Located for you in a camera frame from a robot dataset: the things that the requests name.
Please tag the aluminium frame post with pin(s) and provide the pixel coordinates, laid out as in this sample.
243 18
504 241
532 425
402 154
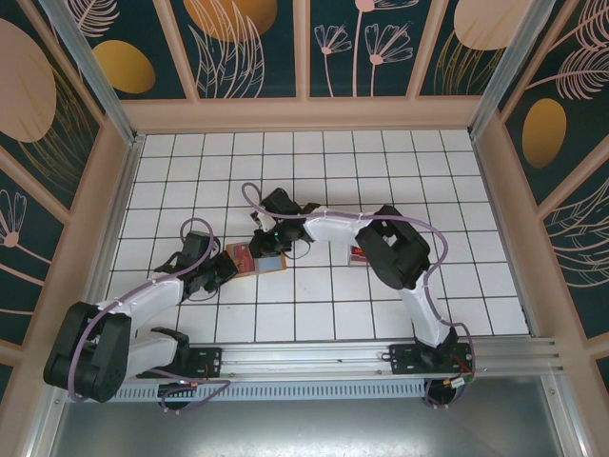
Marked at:
506 71
97 71

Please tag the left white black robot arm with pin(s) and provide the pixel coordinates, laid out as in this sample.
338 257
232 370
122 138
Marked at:
152 295

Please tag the aluminium table edge strip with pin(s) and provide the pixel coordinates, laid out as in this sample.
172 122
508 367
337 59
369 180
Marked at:
504 228
124 190

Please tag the red card gold print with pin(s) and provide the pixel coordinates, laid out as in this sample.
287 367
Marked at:
241 261

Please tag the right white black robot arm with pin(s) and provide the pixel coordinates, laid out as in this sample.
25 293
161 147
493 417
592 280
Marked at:
333 226

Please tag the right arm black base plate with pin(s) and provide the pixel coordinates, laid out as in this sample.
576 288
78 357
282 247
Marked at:
404 359

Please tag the clear acrylic card stand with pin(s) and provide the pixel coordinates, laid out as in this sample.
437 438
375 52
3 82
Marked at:
357 264

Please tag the aluminium mounting rail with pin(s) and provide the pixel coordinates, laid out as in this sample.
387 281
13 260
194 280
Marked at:
304 359

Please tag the red card box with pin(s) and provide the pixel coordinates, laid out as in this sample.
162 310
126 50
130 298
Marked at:
358 254

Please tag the grey metal sheet panel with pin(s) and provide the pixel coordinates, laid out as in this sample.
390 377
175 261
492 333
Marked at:
304 428

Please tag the orange card holder clear sleeves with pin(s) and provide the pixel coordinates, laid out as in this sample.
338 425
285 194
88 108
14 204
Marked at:
269 264

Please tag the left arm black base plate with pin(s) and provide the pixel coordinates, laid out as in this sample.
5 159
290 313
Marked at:
209 359

